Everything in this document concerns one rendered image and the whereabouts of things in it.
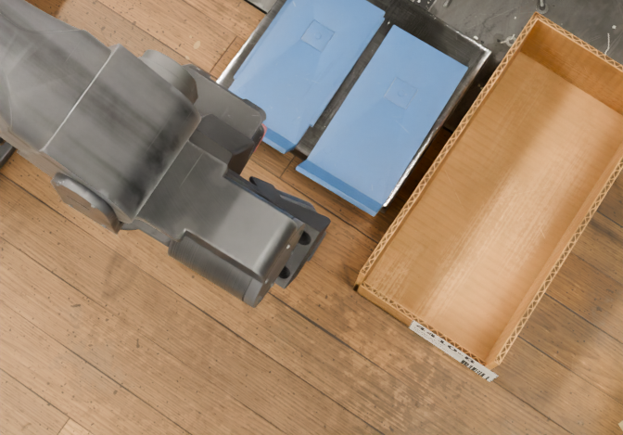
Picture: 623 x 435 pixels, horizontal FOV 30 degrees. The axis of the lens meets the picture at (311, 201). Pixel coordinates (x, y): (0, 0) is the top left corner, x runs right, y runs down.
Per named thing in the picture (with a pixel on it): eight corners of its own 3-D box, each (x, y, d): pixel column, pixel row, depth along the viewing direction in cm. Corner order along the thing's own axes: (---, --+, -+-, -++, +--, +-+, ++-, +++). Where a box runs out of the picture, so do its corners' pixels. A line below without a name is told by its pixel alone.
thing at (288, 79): (209, 118, 92) (207, 106, 89) (312, -30, 96) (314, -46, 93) (283, 164, 91) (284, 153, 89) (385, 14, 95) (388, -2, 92)
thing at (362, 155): (294, 179, 91) (295, 168, 88) (393, 26, 95) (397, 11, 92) (370, 225, 90) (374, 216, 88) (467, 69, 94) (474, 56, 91)
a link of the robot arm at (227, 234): (319, 211, 71) (331, 152, 59) (243, 330, 69) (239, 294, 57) (159, 114, 72) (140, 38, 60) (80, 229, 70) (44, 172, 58)
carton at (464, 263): (350, 291, 92) (359, 272, 84) (514, 49, 98) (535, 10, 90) (488, 383, 91) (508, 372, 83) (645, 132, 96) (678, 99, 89)
